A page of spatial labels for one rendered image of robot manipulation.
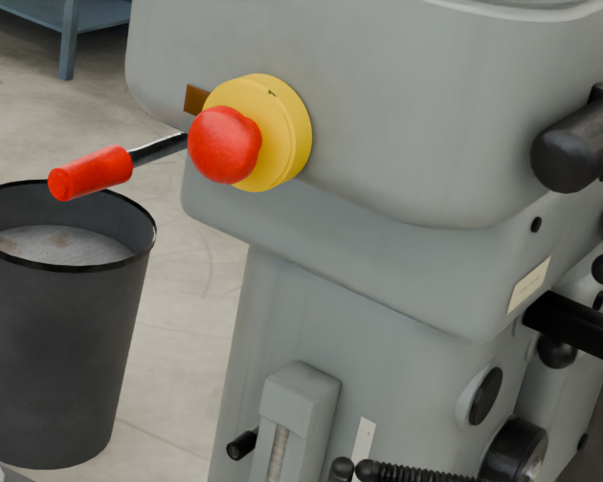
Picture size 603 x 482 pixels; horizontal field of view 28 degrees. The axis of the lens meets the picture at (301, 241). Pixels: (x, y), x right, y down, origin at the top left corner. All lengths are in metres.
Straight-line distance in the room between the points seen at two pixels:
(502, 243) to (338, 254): 0.11
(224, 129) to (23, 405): 2.53
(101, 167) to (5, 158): 4.22
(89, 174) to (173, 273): 3.50
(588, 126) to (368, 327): 0.26
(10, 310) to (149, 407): 0.69
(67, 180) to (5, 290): 2.25
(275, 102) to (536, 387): 0.45
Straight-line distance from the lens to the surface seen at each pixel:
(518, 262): 0.72
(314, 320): 0.82
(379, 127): 0.60
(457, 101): 0.59
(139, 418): 3.44
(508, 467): 0.93
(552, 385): 0.99
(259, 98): 0.61
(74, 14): 5.70
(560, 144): 0.60
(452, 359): 0.81
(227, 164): 0.60
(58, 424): 3.13
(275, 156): 0.62
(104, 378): 3.10
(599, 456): 1.31
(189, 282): 4.14
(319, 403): 0.81
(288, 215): 0.76
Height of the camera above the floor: 1.99
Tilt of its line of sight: 26 degrees down
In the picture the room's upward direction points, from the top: 11 degrees clockwise
